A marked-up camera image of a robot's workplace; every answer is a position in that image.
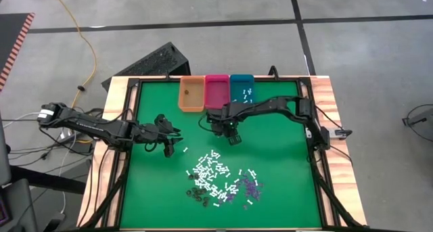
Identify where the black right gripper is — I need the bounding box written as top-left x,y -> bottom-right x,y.
206,104 -> 244,147

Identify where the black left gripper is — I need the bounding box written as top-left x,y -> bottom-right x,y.
138,114 -> 185,159

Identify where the orange plastic bin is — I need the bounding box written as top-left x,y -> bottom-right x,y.
178,75 -> 206,113

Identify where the pink plastic bin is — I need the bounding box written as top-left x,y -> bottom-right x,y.
204,74 -> 231,110

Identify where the blue plastic bin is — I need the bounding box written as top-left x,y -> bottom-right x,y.
229,74 -> 256,104

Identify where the black perforated metal case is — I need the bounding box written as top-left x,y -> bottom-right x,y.
101,41 -> 191,91

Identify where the green table mat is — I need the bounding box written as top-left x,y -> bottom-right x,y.
118,82 -> 323,230

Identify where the wooden table side board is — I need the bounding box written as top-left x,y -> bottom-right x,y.
76,76 -> 139,228
309,75 -> 369,227

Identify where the black floor bar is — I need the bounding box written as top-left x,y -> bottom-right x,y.
9,165 -> 87,195

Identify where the black mat orange striped edge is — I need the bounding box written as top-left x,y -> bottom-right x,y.
0,12 -> 36,93

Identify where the black table frame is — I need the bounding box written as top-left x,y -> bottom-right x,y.
77,74 -> 366,232

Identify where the yellow extension cable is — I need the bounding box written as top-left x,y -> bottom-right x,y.
49,0 -> 98,116

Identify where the grey metal post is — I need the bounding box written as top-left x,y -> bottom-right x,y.
0,112 -> 12,187

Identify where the black floor cable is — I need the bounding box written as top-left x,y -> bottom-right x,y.
401,103 -> 433,161

